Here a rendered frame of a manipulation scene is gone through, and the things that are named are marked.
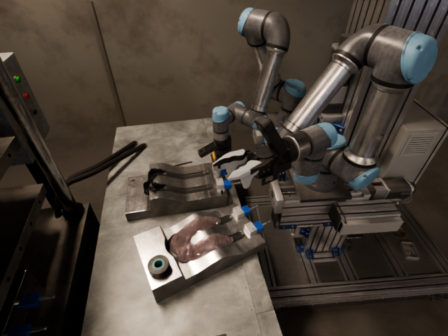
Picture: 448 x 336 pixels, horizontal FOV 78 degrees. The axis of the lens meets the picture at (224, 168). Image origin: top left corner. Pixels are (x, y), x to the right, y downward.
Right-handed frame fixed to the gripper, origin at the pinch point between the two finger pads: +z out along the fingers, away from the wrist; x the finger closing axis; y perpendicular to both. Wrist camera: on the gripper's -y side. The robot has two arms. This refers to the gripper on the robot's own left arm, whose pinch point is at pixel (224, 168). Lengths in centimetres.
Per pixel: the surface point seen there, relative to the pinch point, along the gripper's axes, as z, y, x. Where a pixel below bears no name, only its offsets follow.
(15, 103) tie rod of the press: 44, -6, 71
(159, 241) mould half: 15, 50, 35
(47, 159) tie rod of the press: 43, 20, 75
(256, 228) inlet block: -25, 55, 22
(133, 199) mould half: 17, 51, 69
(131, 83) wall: -31, 46, 254
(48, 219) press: 57, 56, 85
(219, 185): -23, 48, 50
